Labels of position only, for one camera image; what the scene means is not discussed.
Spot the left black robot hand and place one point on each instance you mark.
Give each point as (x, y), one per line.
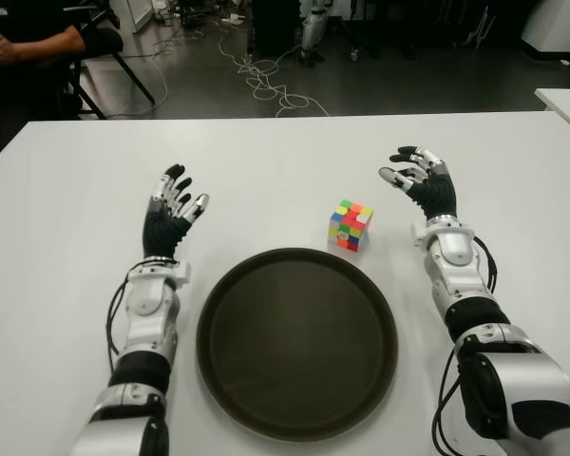
(164, 233)

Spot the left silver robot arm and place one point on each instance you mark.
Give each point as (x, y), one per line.
(147, 304)

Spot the white storage unit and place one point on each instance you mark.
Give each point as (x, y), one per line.
(133, 12)

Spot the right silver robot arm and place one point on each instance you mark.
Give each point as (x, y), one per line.
(451, 249)

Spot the white humanoid robot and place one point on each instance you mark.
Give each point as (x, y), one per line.
(312, 28)

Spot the person in black t-shirt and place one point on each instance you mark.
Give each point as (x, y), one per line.
(24, 14)

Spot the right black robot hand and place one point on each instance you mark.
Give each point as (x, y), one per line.
(437, 195)

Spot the white curved cabinet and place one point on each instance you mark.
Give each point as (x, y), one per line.
(558, 21)

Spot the bystander bare forearm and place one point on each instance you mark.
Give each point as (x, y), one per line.
(38, 47)

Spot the black cabinet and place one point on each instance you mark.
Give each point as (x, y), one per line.
(275, 24)

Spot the multicoloured Rubik's cube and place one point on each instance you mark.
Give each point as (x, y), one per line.
(349, 225)

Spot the white side table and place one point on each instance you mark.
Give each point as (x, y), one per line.
(567, 107)

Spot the folded metal stand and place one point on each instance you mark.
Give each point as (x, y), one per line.
(480, 28)

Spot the black office chair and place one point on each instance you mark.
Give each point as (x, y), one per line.
(104, 40)

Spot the dark brown round plate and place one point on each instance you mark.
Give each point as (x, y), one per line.
(294, 342)

